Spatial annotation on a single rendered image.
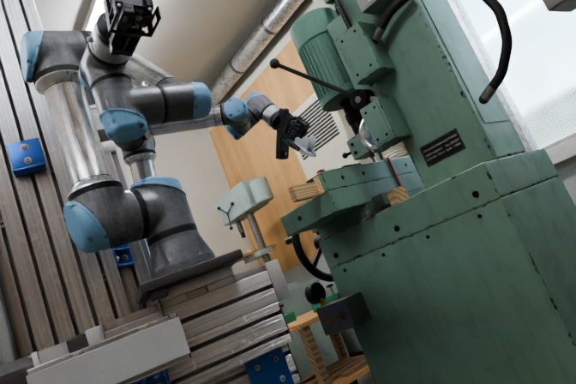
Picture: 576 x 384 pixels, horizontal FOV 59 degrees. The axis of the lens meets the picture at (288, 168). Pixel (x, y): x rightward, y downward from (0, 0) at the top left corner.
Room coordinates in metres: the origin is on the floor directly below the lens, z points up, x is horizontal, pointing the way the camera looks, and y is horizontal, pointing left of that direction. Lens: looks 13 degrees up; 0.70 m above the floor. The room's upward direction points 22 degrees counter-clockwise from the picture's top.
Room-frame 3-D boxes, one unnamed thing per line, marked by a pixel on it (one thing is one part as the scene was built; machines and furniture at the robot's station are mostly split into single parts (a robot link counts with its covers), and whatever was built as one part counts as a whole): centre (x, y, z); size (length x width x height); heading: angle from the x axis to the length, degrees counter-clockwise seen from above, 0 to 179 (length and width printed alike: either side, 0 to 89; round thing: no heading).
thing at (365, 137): (1.44, -0.28, 1.02); 0.12 x 0.03 x 0.12; 48
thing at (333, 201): (1.67, -0.17, 0.87); 0.61 x 0.30 x 0.06; 138
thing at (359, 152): (1.60, -0.28, 1.03); 0.14 x 0.07 x 0.09; 48
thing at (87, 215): (1.08, 0.41, 1.19); 0.15 x 0.12 x 0.55; 128
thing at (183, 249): (1.16, 0.31, 0.87); 0.15 x 0.15 x 0.10
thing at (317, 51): (1.62, -0.27, 1.35); 0.18 x 0.18 x 0.31
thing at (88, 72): (0.87, 0.25, 1.21); 0.11 x 0.08 x 0.09; 38
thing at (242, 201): (3.91, 0.41, 0.79); 0.62 x 0.48 x 1.58; 41
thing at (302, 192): (1.51, -0.17, 0.92); 0.56 x 0.02 x 0.04; 138
